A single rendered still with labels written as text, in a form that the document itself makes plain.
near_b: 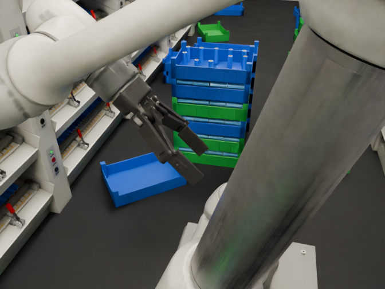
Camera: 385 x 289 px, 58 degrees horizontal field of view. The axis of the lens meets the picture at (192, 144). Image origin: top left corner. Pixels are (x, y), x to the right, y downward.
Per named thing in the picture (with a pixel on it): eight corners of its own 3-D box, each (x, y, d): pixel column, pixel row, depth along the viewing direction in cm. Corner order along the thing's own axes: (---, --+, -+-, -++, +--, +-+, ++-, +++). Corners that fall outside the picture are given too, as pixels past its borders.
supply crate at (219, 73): (252, 63, 144) (254, 45, 140) (250, 85, 128) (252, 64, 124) (182, 58, 149) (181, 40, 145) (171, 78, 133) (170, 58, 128)
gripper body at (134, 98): (131, 79, 62) (168, 117, 64) (142, 71, 70) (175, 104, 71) (105, 107, 64) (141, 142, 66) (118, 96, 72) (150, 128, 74)
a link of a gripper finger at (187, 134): (177, 135, 76) (177, 133, 77) (199, 156, 77) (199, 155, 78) (187, 126, 75) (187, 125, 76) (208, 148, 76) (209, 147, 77)
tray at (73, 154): (126, 109, 182) (132, 87, 174) (65, 184, 134) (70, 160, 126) (90, 92, 182) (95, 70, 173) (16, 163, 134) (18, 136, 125)
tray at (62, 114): (121, 73, 171) (128, 48, 162) (53, 141, 123) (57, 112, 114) (83, 55, 170) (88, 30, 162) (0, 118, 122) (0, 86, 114)
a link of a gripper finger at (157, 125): (155, 106, 67) (150, 104, 66) (180, 151, 62) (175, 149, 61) (142, 119, 69) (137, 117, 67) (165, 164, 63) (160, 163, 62)
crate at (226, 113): (249, 98, 154) (251, 81, 149) (246, 121, 138) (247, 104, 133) (183, 92, 158) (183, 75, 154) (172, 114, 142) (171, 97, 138)
